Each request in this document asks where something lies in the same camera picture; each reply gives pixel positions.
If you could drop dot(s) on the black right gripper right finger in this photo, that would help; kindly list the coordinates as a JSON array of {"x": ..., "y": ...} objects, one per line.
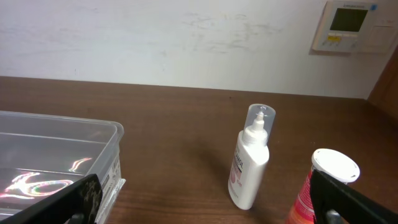
[{"x": 336, "y": 202}]

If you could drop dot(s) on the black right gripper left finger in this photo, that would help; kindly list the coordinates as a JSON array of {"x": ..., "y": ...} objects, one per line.
[{"x": 77, "y": 203}]

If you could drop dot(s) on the orange tube white cap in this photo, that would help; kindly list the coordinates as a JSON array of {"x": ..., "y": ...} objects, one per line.
[{"x": 332, "y": 162}]

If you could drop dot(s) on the white bottle clear cap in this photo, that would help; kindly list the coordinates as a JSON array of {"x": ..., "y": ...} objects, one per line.
[{"x": 251, "y": 156}]

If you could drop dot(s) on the clear plastic container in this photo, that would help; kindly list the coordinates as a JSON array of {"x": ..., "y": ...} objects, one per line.
[{"x": 42, "y": 154}]

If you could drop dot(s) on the wall thermostat panel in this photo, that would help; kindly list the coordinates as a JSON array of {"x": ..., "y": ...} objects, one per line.
[{"x": 348, "y": 27}]

